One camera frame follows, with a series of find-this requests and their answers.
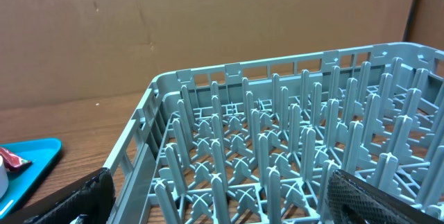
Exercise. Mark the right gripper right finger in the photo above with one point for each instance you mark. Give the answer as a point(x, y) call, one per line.
point(351, 200)

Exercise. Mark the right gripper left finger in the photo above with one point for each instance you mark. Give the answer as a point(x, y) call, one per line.
point(87, 200)

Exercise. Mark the grey dishwasher rack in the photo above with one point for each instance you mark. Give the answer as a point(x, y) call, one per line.
point(259, 139)

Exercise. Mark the teal serving tray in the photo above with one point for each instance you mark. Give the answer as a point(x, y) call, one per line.
point(43, 155)

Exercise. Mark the red snack wrapper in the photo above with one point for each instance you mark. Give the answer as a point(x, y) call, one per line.
point(13, 162)

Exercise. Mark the white cup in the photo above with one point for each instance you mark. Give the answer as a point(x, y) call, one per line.
point(4, 182)

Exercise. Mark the cardboard backdrop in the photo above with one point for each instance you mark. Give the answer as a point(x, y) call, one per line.
point(63, 50)

